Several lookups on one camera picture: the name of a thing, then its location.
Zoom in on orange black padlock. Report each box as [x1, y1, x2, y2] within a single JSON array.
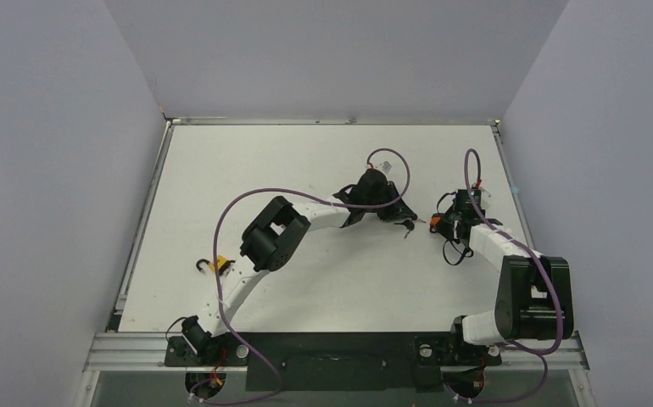
[[429, 212, 446, 234]]

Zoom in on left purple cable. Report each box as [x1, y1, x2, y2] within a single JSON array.
[[188, 148, 411, 405]]

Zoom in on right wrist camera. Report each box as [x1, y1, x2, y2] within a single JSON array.
[[472, 181, 492, 205]]

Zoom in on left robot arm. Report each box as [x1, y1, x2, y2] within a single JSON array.
[[181, 168, 418, 365]]

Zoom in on purple cable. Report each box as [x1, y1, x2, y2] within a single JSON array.
[[188, 148, 411, 405], [444, 148, 565, 405]]

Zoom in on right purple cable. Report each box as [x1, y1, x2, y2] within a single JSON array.
[[444, 148, 565, 405]]

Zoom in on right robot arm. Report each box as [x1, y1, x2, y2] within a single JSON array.
[[430, 189, 574, 362]]

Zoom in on yellow padlock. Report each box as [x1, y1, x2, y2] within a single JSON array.
[[195, 255, 235, 276]]

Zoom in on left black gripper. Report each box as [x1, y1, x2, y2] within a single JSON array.
[[364, 181, 412, 222]]

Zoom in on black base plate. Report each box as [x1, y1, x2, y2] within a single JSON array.
[[164, 332, 502, 395]]

